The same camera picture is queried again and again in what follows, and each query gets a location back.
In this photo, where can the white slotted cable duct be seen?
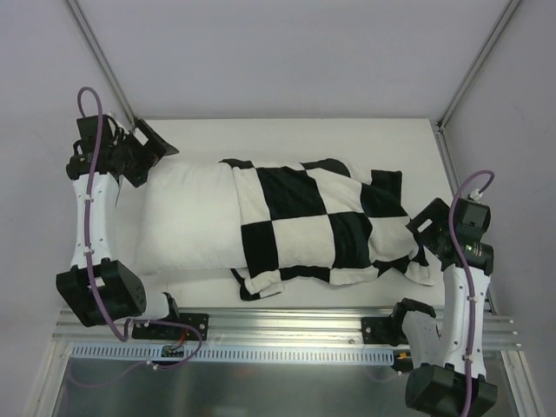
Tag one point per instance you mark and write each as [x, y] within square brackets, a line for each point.
[142, 352]

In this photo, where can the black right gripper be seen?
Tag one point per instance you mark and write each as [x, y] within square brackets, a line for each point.
[428, 223]

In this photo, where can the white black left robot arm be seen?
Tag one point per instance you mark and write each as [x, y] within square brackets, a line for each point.
[97, 286]

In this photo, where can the left aluminium frame post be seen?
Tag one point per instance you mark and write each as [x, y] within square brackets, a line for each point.
[94, 47]

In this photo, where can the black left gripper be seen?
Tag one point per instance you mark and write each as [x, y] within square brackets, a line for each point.
[145, 152]

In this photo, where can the black white checkered pillowcase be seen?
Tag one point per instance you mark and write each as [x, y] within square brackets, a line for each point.
[318, 220]

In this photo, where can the white pillow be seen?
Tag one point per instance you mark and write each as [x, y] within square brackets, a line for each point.
[191, 219]

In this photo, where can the aluminium frame post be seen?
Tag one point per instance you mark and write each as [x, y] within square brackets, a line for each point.
[94, 47]
[479, 61]

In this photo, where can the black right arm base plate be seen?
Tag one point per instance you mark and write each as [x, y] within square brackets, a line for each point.
[379, 331]

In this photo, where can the right aluminium frame post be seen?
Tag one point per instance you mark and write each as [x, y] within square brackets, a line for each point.
[479, 61]

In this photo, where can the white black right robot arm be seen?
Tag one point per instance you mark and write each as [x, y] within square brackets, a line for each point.
[449, 376]

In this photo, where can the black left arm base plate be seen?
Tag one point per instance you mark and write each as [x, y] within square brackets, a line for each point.
[181, 327]

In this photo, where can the aluminium mounting rail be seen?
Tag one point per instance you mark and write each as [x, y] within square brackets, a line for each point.
[287, 327]

